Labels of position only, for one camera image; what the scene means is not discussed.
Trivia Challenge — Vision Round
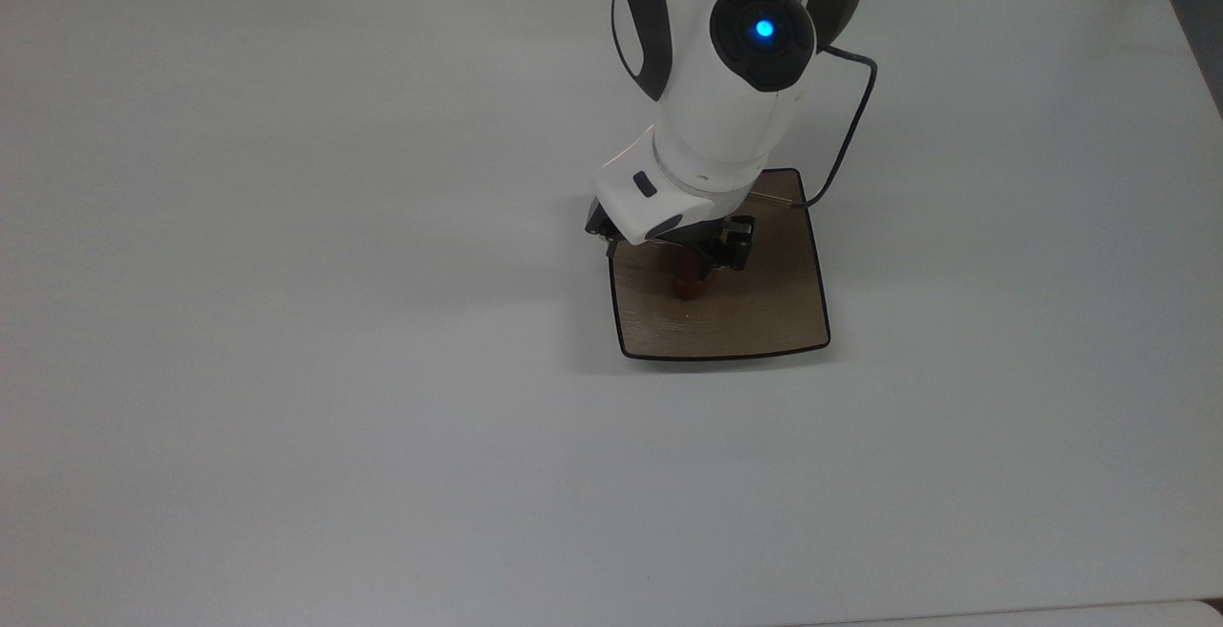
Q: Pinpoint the square brown ceramic plate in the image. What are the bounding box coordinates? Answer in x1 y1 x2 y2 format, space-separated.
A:
609 168 831 362

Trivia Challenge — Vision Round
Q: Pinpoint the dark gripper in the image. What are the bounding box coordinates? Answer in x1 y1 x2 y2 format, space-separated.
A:
585 197 758 286

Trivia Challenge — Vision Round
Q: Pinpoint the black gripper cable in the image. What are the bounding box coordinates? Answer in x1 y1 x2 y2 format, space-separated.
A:
791 44 878 210

